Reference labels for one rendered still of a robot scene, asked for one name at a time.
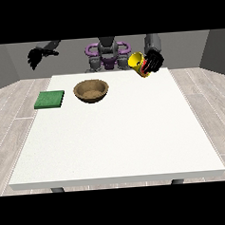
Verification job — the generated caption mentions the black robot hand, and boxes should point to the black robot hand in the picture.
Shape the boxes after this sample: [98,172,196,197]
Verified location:
[27,46,61,72]
[140,48,166,76]

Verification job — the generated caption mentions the yellow cup with melon print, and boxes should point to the yellow cup with melon print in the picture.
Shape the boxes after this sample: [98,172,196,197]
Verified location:
[126,50,153,80]

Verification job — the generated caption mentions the green square pad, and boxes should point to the green square pad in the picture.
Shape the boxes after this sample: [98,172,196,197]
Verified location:
[32,89,66,110]

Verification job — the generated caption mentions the brown wooden bowl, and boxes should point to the brown wooden bowl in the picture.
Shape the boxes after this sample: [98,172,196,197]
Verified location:
[72,78,112,105]

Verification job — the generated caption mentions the grey robot trunk purple rings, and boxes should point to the grey robot trunk purple rings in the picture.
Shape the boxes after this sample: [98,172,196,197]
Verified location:
[83,35,134,74]

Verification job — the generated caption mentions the dark table leg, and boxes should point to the dark table leg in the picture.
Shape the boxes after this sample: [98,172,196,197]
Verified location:
[50,186,66,194]
[170,178,185,185]

